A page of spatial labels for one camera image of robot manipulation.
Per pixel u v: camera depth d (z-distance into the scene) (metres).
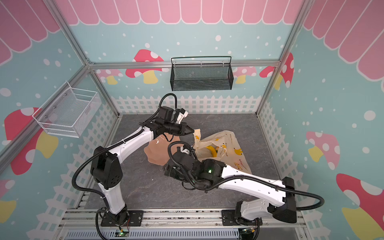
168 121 0.71
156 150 0.96
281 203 0.39
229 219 0.74
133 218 0.75
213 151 0.95
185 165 0.44
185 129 0.77
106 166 0.48
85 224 0.74
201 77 0.94
